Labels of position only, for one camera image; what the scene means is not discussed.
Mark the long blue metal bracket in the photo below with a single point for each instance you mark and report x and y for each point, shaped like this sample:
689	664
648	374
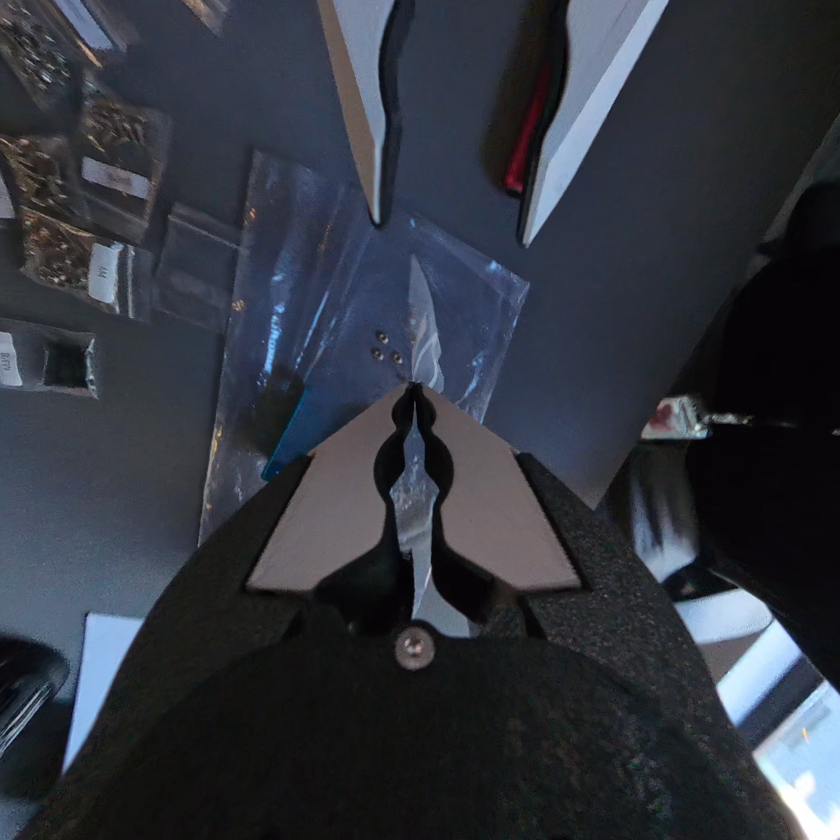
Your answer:
285	446

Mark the large clear plastic bag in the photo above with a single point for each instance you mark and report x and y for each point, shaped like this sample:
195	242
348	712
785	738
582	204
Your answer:
295	262

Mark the grey desk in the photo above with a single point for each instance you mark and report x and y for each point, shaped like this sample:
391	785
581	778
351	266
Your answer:
623	328

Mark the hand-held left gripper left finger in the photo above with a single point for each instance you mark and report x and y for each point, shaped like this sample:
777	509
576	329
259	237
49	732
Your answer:
328	512

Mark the instruction booklet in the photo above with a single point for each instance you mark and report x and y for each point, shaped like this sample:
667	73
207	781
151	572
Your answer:
98	669

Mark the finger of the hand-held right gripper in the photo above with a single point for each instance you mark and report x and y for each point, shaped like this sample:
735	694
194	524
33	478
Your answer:
604	52
358	59

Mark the pile of small hardware bags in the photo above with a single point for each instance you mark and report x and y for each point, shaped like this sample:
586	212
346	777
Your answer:
52	262

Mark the black bit holder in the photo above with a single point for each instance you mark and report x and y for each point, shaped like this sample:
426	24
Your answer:
26	689

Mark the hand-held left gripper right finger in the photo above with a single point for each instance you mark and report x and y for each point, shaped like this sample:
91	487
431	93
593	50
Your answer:
505	518

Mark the red screwdriver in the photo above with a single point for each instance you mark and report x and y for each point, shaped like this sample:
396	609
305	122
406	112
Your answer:
525	144

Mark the small clear nut bag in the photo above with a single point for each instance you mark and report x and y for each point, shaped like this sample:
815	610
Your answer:
426	315

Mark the silver red tag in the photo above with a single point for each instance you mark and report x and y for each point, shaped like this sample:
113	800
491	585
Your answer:
682	420

